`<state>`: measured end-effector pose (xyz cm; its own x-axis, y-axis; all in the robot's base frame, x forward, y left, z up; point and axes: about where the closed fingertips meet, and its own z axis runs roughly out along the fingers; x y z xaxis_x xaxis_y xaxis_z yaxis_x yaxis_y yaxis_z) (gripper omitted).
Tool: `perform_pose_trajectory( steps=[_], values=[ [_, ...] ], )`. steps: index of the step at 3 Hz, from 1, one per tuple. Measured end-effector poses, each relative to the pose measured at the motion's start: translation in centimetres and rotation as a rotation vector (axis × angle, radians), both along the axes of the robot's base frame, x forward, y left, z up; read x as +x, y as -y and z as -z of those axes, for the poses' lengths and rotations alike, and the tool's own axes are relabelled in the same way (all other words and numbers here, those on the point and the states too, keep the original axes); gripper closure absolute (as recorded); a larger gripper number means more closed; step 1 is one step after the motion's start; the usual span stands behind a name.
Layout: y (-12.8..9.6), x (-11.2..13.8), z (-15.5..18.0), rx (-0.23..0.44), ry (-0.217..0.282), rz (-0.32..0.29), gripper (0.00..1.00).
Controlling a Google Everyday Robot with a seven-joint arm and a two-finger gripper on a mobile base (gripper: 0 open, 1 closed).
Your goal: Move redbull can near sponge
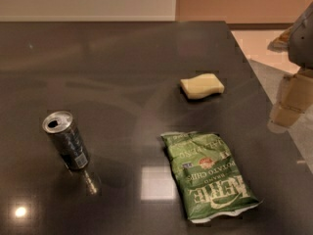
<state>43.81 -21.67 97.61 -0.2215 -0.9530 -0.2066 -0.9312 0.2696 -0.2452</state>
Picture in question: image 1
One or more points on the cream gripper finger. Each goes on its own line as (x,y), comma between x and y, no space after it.
(294,98)

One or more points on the silver blue redbull can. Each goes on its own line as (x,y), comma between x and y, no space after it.
(64,134)

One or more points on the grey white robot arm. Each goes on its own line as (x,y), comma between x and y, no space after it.
(300,42)

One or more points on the yellow sponge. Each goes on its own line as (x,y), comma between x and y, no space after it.
(201,86)

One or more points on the green potato chips bag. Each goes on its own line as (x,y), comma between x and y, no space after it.
(207,176)

